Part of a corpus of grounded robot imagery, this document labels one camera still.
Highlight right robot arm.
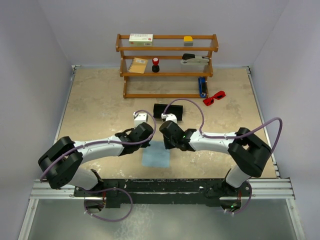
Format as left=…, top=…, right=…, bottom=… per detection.
left=159, top=120, right=272, bottom=196

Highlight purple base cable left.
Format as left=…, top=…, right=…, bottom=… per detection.
left=83, top=187, right=134, bottom=222

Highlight light blue cleaning cloth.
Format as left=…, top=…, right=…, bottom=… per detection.
left=142, top=140, right=171, bottom=168

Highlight black and white stapler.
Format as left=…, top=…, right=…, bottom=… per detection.
left=180, top=53, right=210, bottom=66

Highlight black glasses case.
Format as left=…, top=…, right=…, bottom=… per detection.
left=153, top=103, right=183, bottom=121

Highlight white and red box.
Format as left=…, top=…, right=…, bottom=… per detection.
left=128, top=33, right=154, bottom=47

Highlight brown spiral notebook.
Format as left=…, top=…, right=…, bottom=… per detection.
left=128, top=57, right=148, bottom=74

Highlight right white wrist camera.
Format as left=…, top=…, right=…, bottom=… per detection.
left=161, top=113, right=178, bottom=123

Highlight blue and black stapler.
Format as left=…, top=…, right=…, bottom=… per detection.
left=198, top=77, right=208, bottom=98

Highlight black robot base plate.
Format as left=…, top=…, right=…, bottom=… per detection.
left=74, top=178, right=252, bottom=209

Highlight aluminium rail frame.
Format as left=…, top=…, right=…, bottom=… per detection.
left=17, top=64, right=306, bottom=240

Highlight red sunglasses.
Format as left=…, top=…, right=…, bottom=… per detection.
left=203, top=90, right=226, bottom=106

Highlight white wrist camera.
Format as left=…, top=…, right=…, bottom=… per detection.
left=161, top=113, right=178, bottom=123
left=133, top=111, right=148, bottom=128

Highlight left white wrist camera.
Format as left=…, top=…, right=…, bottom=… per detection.
left=133, top=111, right=148, bottom=128

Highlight yellow and grey eraser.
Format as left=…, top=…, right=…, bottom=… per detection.
left=183, top=35, right=194, bottom=47

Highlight wooden three-tier shelf rack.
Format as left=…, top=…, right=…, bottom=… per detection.
left=115, top=34, right=219, bottom=98

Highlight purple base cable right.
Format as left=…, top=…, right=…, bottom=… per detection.
left=224, top=179, right=253, bottom=216

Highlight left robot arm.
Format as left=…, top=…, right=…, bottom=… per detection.
left=38, top=122, right=154, bottom=196

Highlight red and black stamp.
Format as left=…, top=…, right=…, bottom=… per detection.
left=151, top=57, right=160, bottom=73

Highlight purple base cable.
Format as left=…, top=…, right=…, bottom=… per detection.
left=224, top=179, right=253, bottom=216
left=83, top=187, right=134, bottom=222

